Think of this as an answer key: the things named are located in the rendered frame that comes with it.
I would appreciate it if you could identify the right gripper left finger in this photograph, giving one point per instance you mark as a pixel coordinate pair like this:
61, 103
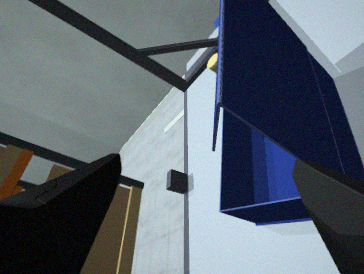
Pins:
50, 228

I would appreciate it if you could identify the black cuboid block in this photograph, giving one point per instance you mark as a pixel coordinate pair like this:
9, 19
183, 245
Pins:
176, 181

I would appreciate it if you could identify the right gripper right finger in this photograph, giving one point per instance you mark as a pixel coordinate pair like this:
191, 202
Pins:
335, 203

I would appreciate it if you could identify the dark blue box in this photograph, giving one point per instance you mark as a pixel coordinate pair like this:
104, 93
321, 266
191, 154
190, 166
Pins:
265, 82

